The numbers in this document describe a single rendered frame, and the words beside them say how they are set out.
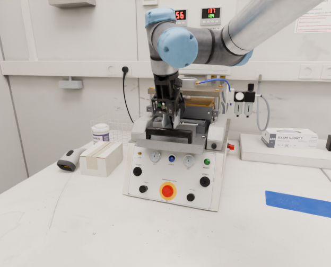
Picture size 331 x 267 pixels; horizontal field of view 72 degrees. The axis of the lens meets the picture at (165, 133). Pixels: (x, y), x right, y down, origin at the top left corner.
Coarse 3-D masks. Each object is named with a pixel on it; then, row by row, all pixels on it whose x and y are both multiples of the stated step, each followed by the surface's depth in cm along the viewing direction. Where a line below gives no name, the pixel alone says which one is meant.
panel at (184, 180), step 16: (144, 160) 81; (160, 160) 80; (176, 160) 78; (144, 176) 81; (160, 176) 79; (176, 176) 77; (192, 176) 76; (208, 176) 75; (128, 192) 81; (144, 192) 80; (160, 192) 78; (176, 192) 77; (192, 192) 75; (208, 192) 74; (208, 208) 73
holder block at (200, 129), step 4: (160, 116) 94; (208, 120) 87; (152, 124) 84; (204, 124) 81; (208, 124) 88; (196, 128) 79; (200, 128) 79; (204, 128) 79; (196, 132) 80; (200, 132) 79; (204, 132) 79
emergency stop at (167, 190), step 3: (165, 186) 77; (168, 186) 77; (171, 186) 77; (162, 189) 77; (165, 189) 77; (168, 189) 77; (171, 189) 76; (162, 192) 77; (165, 192) 77; (168, 192) 76; (171, 192) 76; (165, 195) 77; (168, 195) 76; (171, 195) 77
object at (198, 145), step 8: (184, 128) 76; (192, 128) 75; (208, 128) 86; (144, 136) 77; (152, 136) 77; (160, 136) 77; (200, 136) 77; (136, 144) 75; (144, 144) 75; (152, 144) 74; (160, 144) 73; (168, 144) 72; (176, 144) 71; (184, 144) 70; (192, 144) 70; (200, 144) 70; (184, 152) 71; (192, 152) 70; (200, 152) 70
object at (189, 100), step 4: (184, 96) 91; (188, 96) 91; (188, 100) 91; (192, 100) 93; (196, 100) 93; (200, 100) 93; (204, 100) 93; (208, 100) 93; (212, 100) 93; (188, 104) 85; (192, 104) 84; (196, 104) 84; (200, 104) 84; (204, 104) 84; (208, 104) 84; (212, 104) 92
